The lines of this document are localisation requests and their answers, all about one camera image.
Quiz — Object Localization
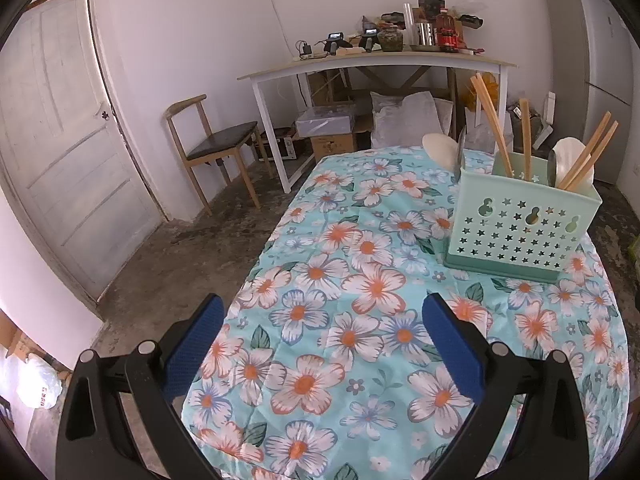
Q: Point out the yellow plastic bag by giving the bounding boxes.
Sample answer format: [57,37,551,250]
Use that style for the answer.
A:
[465,74,501,111]

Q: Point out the white plastic bag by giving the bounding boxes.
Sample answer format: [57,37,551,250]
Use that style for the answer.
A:
[15,352,63,411]

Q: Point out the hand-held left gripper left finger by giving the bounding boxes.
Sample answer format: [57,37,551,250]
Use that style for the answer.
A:
[55,292,225,480]

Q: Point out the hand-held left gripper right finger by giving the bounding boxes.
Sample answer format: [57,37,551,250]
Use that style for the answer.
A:
[421,292,592,480]

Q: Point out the red oil bottle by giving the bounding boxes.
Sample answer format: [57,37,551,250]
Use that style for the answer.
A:
[435,7,461,53]

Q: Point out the brown cardboard box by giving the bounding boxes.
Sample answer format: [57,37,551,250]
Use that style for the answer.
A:
[0,310,31,361]

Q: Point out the floral blue blanket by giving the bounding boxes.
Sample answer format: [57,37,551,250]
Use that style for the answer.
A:
[180,145,631,480]

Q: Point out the toaster oven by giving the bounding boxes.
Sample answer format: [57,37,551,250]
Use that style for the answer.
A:
[257,127,298,162]

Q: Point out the white wooden door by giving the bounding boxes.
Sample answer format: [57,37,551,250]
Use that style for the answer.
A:
[0,0,168,311]

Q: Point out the clear plastic storage box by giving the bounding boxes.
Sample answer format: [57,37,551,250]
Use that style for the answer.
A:
[295,105,357,136]

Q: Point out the grey refrigerator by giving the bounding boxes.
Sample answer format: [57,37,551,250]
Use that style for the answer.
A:
[542,0,636,186]

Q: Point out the wooden chair with dark seat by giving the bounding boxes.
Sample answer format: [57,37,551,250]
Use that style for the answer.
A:
[166,94,276,216]

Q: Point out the mint green utensil holder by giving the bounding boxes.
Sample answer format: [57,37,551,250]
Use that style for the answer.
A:
[443,152,602,284]

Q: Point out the white pillows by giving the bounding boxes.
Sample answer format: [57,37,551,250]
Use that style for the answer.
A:
[370,91,453,150]

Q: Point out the glass jar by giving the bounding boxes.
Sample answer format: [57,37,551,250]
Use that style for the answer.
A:
[377,25,403,53]

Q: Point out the white desk with wooden top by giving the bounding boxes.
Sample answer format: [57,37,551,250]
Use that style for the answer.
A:
[236,52,518,194]

